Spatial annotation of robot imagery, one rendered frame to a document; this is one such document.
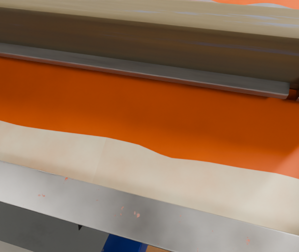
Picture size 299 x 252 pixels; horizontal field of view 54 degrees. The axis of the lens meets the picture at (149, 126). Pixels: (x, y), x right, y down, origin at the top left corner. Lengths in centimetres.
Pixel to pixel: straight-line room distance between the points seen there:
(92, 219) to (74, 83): 17
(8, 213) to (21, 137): 149
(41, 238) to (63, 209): 140
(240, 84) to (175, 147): 9
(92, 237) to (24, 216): 41
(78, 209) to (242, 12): 22
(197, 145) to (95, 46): 15
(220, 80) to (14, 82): 26
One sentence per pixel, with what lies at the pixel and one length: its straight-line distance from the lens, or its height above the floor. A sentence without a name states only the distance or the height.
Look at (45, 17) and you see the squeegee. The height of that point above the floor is 128.
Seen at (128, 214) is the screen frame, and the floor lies 115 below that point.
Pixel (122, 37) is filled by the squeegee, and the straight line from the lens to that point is 28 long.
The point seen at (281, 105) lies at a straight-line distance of 33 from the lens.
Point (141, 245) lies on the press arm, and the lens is 52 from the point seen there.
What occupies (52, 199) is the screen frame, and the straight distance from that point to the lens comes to 29.
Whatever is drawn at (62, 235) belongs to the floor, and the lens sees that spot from 167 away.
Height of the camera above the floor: 137
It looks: 38 degrees down
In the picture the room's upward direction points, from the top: straight up
